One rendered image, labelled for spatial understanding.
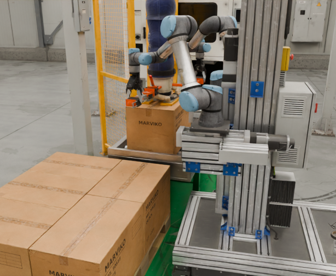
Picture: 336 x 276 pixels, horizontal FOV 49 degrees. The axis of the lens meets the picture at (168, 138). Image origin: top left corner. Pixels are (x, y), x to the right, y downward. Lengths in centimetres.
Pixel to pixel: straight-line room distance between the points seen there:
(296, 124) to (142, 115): 120
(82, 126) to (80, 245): 210
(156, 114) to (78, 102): 123
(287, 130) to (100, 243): 124
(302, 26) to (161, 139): 874
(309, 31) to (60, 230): 993
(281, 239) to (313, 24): 908
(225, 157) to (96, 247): 83
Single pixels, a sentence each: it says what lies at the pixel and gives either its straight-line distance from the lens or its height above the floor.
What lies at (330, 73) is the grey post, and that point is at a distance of 544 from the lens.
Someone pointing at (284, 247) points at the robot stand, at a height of 21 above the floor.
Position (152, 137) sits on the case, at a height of 71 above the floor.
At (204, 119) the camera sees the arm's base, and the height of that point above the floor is 108.
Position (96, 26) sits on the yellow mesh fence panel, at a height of 149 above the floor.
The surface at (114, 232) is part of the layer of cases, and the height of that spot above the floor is 54.
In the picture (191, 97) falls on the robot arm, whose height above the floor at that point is 123.
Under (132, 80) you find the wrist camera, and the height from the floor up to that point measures 123.
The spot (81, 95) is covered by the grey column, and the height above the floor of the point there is 85.
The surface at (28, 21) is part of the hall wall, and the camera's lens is 1338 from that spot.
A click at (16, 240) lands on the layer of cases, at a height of 54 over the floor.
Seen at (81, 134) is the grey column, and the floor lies 42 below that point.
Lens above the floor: 169
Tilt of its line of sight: 20 degrees down
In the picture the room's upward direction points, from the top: straight up
